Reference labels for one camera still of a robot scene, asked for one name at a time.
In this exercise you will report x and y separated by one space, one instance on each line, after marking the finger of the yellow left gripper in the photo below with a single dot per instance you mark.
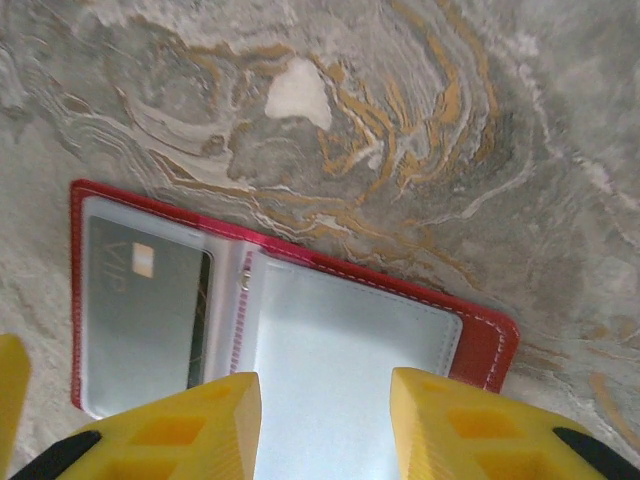
12 390

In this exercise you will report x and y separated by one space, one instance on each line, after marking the black credit card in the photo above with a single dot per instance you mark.
140 320

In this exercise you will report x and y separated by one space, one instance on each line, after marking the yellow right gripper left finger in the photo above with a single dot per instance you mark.
175 435

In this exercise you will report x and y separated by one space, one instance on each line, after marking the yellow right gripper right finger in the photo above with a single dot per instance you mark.
475 430

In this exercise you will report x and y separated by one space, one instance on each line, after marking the red leather card holder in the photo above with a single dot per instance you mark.
480 345

